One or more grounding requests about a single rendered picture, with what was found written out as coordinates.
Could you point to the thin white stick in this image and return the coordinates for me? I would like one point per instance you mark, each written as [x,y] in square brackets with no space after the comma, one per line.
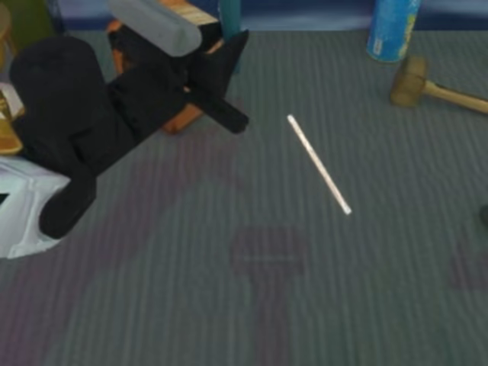
[318,164]

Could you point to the blue cylindrical can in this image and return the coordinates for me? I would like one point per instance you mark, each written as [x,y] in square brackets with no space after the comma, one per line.
[392,30]

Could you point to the teal vertical post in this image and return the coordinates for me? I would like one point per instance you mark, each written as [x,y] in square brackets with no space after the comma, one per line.
[232,17]

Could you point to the light wooden stand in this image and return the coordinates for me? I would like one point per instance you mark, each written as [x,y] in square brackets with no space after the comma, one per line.
[7,129]

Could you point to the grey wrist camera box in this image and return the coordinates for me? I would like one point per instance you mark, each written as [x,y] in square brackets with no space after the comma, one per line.
[160,26]

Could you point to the orange wooden box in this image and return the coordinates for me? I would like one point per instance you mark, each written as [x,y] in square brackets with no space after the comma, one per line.
[183,118]

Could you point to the wooden mallet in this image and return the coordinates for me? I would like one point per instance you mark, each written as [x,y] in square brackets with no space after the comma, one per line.
[409,82]

